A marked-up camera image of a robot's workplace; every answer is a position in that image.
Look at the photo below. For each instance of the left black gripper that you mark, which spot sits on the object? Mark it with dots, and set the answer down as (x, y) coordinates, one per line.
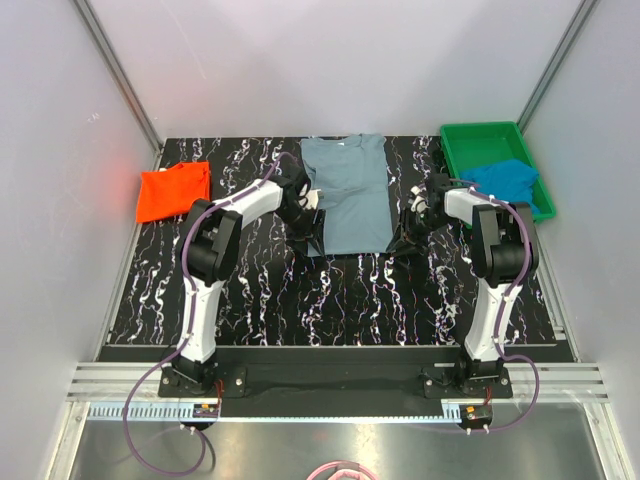
(313, 232)

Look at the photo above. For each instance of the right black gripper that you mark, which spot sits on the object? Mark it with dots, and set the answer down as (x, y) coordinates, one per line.
(404, 239)

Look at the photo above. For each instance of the grey-blue t shirt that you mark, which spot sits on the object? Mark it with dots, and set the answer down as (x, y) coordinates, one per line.
(351, 173)

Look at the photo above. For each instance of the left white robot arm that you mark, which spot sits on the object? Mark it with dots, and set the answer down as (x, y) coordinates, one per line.
(210, 251)

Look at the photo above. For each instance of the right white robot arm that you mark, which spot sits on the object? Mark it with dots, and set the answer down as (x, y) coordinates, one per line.
(504, 252)

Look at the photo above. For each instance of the green plastic bin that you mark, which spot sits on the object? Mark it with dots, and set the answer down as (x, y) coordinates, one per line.
(467, 146)

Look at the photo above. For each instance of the blue t shirt in bin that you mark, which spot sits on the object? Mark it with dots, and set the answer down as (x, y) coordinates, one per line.
(509, 180)

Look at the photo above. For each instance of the orange folded t shirt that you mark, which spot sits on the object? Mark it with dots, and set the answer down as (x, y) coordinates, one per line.
(171, 192)

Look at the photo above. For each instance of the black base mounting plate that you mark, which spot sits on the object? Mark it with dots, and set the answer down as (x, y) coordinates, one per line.
(290, 405)

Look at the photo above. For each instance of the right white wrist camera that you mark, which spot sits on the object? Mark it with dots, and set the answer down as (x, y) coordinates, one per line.
(418, 199)

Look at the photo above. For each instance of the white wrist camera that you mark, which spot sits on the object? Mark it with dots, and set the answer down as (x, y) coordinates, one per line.
(309, 198)
(418, 199)

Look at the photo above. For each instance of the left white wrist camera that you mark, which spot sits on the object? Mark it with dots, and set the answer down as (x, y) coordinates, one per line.
(309, 198)

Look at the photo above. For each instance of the aluminium frame rail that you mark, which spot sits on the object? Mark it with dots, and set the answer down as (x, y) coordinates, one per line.
(552, 382)

